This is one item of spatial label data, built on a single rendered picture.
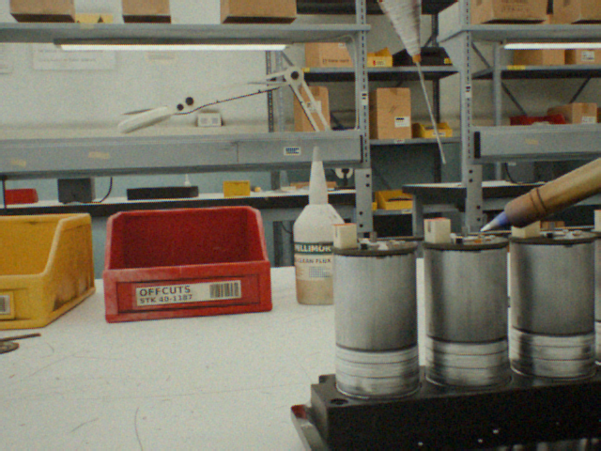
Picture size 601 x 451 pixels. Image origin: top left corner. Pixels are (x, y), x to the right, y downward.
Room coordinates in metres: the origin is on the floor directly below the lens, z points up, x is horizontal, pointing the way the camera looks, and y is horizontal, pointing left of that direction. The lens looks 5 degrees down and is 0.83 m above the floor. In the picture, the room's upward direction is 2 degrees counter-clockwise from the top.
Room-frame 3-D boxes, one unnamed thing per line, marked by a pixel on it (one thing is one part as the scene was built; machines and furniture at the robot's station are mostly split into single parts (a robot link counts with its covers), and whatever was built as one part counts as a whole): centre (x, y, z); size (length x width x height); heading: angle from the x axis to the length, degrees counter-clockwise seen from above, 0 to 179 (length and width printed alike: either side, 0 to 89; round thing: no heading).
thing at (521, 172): (2.82, -0.95, 0.80); 0.15 x 0.12 x 0.10; 30
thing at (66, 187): (2.48, 0.81, 0.80); 0.15 x 0.12 x 0.10; 12
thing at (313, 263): (0.44, -0.01, 0.80); 0.03 x 0.03 x 0.10
